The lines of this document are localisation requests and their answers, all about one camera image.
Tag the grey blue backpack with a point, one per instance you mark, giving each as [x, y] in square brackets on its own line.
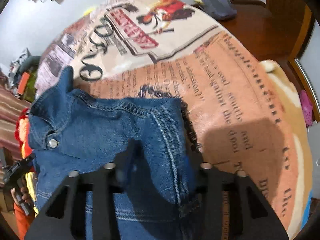
[220, 10]

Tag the newspaper print bed cover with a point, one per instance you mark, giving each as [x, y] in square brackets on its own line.
[245, 114]

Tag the dark grey cushion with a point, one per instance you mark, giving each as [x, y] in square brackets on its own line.
[30, 64]

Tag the orange box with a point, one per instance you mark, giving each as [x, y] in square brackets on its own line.
[23, 83]

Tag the pink croc shoe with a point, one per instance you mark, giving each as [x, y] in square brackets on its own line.
[307, 107]

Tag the green patterned box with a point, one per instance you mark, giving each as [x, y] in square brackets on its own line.
[30, 90]

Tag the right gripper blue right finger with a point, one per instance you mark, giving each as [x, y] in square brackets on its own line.
[232, 207]

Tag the person left hand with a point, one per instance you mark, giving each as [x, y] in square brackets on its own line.
[26, 197]

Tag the red plush toy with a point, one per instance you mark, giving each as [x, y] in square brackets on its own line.
[21, 133]

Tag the yellow curved pillow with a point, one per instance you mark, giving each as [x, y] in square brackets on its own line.
[88, 11]

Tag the blue denim jacket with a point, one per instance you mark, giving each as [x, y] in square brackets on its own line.
[71, 130]

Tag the striped pink curtain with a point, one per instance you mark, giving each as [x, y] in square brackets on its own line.
[11, 108]

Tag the yellow cartoon garment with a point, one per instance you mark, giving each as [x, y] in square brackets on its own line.
[31, 177]

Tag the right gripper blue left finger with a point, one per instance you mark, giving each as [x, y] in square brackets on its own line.
[82, 206]

